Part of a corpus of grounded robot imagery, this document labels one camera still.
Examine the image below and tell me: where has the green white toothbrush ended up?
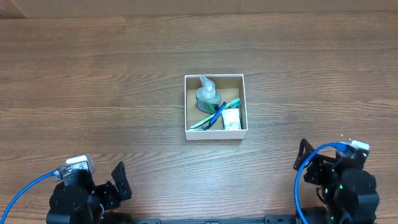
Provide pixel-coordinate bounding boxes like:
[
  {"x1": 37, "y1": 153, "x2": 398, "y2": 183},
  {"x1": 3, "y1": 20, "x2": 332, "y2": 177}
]
[{"x1": 190, "y1": 98, "x2": 241, "y2": 129}]

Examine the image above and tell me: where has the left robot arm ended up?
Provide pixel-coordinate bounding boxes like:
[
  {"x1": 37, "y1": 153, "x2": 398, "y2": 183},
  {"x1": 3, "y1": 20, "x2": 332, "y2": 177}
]
[{"x1": 46, "y1": 161, "x2": 132, "y2": 223}]

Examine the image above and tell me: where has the white cardboard box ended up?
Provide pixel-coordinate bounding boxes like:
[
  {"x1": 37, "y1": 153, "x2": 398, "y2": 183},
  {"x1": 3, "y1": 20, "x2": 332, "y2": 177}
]
[{"x1": 184, "y1": 74, "x2": 248, "y2": 140}]

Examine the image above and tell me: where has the blue disposable razor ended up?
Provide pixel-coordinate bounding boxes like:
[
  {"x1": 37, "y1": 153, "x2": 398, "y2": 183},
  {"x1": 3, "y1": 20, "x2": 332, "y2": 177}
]
[{"x1": 202, "y1": 102, "x2": 227, "y2": 130}]

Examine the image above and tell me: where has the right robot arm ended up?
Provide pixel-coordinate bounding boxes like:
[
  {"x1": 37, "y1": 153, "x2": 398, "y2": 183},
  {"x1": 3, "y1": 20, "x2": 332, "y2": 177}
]
[{"x1": 293, "y1": 139, "x2": 380, "y2": 224}]

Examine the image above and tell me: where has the green white packet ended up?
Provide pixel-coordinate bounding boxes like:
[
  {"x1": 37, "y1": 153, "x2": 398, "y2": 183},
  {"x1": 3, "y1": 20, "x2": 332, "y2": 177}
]
[{"x1": 221, "y1": 108, "x2": 241, "y2": 130}]

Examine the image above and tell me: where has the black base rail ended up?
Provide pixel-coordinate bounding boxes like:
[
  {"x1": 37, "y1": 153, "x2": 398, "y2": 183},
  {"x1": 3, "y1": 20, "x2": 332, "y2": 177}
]
[{"x1": 100, "y1": 212, "x2": 300, "y2": 224}]

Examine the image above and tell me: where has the blue toothpaste tube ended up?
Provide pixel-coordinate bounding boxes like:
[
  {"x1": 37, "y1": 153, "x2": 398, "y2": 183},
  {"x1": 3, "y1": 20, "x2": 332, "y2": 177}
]
[{"x1": 188, "y1": 128, "x2": 224, "y2": 131}]

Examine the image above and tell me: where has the clear pump bottle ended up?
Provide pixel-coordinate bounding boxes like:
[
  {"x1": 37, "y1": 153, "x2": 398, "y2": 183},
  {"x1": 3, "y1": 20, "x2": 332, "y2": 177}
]
[{"x1": 195, "y1": 75, "x2": 221, "y2": 114}]

